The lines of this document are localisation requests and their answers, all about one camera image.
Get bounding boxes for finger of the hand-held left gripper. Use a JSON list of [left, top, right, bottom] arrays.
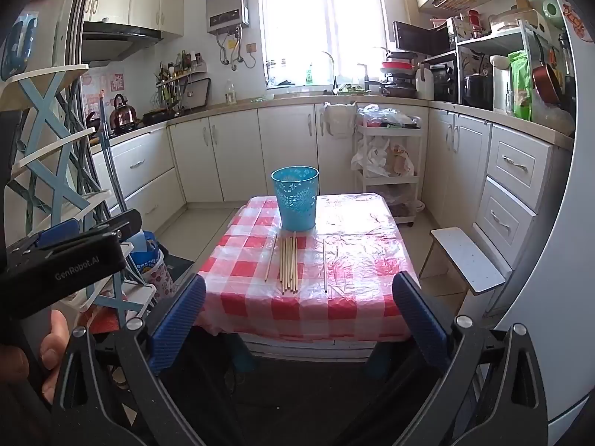
[[33, 218, 83, 250], [88, 208, 143, 243]]

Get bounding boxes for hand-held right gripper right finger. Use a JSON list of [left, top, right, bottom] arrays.
[[381, 270, 549, 446]]

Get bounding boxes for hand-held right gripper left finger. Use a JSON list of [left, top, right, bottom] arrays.
[[51, 273, 210, 446]]

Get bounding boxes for bundle of wooden chopsticks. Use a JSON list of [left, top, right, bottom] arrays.
[[263, 231, 329, 295]]

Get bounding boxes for blue perforated plastic basket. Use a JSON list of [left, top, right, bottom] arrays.
[[271, 166, 321, 232]]

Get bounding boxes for person's left hand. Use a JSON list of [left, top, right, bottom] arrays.
[[0, 309, 71, 406]]

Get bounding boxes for blue printed shopping bag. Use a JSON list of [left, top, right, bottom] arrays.
[[128, 230, 175, 300]]

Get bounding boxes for dark floor mat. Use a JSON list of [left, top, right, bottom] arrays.
[[163, 253, 196, 284]]

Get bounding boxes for white wooden stool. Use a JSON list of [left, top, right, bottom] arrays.
[[418, 227, 506, 295]]

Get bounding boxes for red white checkered tablecloth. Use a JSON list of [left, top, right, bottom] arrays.
[[194, 194, 421, 341]]

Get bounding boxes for steel kettle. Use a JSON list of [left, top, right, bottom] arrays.
[[109, 94, 139, 133]]

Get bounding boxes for black frying pan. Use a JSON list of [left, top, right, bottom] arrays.
[[142, 108, 180, 124]]

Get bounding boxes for blue white tiered shelf rack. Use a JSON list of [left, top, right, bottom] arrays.
[[0, 67, 156, 330]]

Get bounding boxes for white rolling cart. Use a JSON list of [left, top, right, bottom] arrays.
[[356, 107, 424, 228]]

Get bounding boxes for black framed tray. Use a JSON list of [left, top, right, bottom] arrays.
[[183, 77, 211, 107]]

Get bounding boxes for white refrigerator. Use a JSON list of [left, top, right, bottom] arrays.
[[493, 0, 595, 428]]

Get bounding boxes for orange printed plastic bag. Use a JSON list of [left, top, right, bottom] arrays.
[[386, 144, 414, 175]]

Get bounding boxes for white plastic bag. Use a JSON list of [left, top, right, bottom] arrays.
[[351, 137, 391, 177]]

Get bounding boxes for white lower kitchen cabinets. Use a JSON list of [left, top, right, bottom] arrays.
[[90, 100, 575, 289]]

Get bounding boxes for black range hood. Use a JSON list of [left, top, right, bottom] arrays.
[[81, 21, 163, 61]]

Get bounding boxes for beige kitchen countertop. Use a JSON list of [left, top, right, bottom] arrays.
[[90, 93, 575, 149]]

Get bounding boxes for clear plastic bags heap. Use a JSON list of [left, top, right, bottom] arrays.
[[358, 103, 421, 130]]

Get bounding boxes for white hanging trash bin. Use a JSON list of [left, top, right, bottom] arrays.
[[323, 101, 358, 139]]

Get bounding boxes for cream upper cabinets beside hood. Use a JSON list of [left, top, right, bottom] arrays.
[[86, 0, 184, 40]]

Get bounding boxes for black cooking pot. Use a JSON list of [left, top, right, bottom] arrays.
[[462, 73, 493, 110]]

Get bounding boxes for white plastic jug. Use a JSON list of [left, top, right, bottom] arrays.
[[415, 62, 435, 100]]

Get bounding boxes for black toaster oven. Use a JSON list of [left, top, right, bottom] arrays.
[[423, 51, 461, 103]]

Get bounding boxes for white electric kettle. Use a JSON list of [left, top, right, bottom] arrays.
[[490, 55, 512, 112]]

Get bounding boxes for green food bag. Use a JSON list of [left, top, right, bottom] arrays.
[[508, 51, 533, 120]]

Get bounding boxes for stacked pots with red lid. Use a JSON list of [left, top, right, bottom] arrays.
[[380, 49, 421, 98]]

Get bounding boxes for chrome sink faucet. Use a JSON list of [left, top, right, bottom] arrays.
[[322, 51, 340, 94]]

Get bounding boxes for red hanging pan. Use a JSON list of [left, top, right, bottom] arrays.
[[532, 35, 563, 103]]

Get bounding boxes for black microwave oven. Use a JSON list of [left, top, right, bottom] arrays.
[[393, 21, 459, 54]]

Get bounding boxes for kitchen window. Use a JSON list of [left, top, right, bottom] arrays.
[[258, 0, 396, 89]]

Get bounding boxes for white counter shelf rack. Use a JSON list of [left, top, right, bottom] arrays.
[[456, 23, 547, 112]]

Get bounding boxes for glass lidded cooker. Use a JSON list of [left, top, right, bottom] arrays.
[[488, 7, 533, 33]]

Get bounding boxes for green round fridge hook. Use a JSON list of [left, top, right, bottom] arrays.
[[541, 0, 565, 29]]

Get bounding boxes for pink wall stickers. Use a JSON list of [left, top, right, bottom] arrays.
[[81, 72, 126, 103]]

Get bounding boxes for wall utensil rack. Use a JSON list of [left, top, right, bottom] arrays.
[[155, 51, 208, 107]]

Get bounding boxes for water heater hoses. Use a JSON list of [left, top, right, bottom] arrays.
[[218, 28, 256, 70]]

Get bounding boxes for metal sliding door frame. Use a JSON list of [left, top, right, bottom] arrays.
[[60, 0, 112, 224]]

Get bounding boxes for grey wall water heater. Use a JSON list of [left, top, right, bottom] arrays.
[[206, 0, 249, 34]]

